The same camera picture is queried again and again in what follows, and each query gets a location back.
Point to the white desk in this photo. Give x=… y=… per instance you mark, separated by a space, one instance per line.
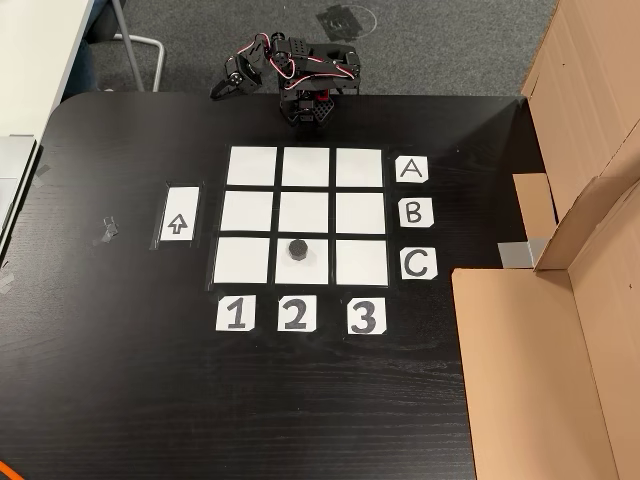
x=35 y=60

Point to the paper sheet letter C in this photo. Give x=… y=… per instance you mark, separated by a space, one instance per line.
x=406 y=264

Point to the paper sheet letter A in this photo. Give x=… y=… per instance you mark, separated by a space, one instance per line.
x=412 y=169

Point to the grey tape piece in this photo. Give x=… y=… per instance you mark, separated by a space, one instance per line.
x=107 y=230
x=42 y=175
x=5 y=282

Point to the brown cardboard screen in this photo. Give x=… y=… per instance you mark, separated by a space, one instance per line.
x=590 y=100
x=525 y=375

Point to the paper sheet number 1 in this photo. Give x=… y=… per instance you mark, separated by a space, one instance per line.
x=235 y=313

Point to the paper sheet number 3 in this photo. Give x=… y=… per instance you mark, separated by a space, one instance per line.
x=366 y=316

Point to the paper sheet letter B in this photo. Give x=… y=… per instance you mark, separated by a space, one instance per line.
x=415 y=213

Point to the white paper grid square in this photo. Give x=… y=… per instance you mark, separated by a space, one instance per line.
x=360 y=212
x=252 y=165
x=242 y=260
x=303 y=212
x=305 y=166
x=248 y=212
x=358 y=167
x=362 y=262
x=310 y=274

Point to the white arrow paper sheet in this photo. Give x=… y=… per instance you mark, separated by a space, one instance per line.
x=179 y=200

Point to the black round token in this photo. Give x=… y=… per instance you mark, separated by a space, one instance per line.
x=298 y=249

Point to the paper sheet number 2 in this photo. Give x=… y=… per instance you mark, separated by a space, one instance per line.
x=297 y=313

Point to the grey tape strip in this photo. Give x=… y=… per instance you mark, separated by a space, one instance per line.
x=520 y=253

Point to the black floor tape patch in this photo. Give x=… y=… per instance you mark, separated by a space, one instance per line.
x=345 y=22

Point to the grey metal frame leg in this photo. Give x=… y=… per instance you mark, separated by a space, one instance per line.
x=131 y=50

